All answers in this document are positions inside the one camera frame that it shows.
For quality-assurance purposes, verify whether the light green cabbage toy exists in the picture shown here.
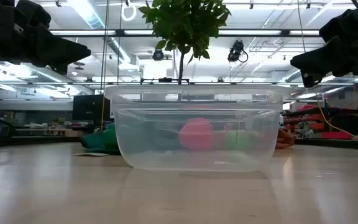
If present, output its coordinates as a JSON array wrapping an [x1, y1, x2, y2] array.
[[225, 129, 252, 151]]

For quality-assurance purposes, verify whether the white hanging ring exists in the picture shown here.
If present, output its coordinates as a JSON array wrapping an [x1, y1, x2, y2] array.
[[121, 2, 137, 22]]

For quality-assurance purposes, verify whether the dark green cloth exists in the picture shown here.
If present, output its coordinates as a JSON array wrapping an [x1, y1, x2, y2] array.
[[79, 128, 121, 157]]

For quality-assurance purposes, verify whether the green bell pepper toy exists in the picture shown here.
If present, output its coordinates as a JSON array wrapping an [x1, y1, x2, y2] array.
[[104, 122, 120, 151]]

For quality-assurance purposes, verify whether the clear plastic tupperware container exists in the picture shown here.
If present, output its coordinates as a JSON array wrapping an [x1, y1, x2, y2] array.
[[103, 83, 291, 173]]

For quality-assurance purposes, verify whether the potted green artificial plant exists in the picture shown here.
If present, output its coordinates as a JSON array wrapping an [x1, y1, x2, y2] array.
[[138, 0, 232, 102]]

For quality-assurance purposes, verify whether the black hanging camera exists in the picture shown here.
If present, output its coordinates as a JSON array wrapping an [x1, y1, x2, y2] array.
[[227, 39, 249, 63]]

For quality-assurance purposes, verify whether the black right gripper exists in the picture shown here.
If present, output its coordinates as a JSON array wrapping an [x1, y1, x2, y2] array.
[[290, 0, 358, 89]]

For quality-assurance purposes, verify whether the red bell pepper toy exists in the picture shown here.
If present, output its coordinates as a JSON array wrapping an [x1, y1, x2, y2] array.
[[178, 117, 214, 152]]

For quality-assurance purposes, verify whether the black monitor screen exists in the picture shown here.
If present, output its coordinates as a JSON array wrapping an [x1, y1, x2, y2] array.
[[71, 94, 112, 123]]

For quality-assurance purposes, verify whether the yellow hanging cable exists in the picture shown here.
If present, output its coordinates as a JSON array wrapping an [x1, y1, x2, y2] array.
[[316, 98, 356, 140]]

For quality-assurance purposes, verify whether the orange cloth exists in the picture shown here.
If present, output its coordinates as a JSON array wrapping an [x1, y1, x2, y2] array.
[[275, 128, 295, 149]]

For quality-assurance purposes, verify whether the shelf with red items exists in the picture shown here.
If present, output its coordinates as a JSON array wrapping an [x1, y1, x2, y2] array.
[[282, 104, 358, 141]]

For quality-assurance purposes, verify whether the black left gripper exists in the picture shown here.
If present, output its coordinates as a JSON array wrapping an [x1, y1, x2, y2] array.
[[0, 0, 92, 75]]

